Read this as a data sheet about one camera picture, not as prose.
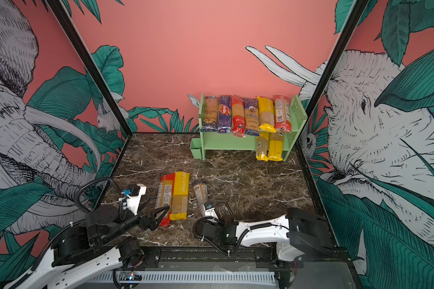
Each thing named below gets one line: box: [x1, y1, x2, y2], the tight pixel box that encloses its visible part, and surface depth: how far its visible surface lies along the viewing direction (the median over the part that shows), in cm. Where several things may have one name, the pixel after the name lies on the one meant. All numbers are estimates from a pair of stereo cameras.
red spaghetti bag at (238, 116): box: [230, 95, 246, 138], surface depth 88 cm
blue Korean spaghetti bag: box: [244, 98, 261, 137], surface depth 88 cm
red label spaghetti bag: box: [273, 95, 292, 133], surface depth 90 cm
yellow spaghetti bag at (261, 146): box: [255, 131, 270, 162], surface depth 94 cm
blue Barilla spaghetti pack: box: [217, 95, 233, 134], surface depth 88 cm
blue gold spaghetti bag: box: [202, 95, 220, 132], surface depth 89 cm
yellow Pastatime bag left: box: [169, 170, 190, 221], surface depth 93 cm
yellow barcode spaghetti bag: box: [268, 131, 284, 162], surface depth 97 cm
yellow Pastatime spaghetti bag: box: [256, 96, 277, 134], surface depth 90 cm
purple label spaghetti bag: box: [192, 182, 208, 218], surface depth 90 cm
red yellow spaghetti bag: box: [154, 172, 176, 227], surface depth 92 cm
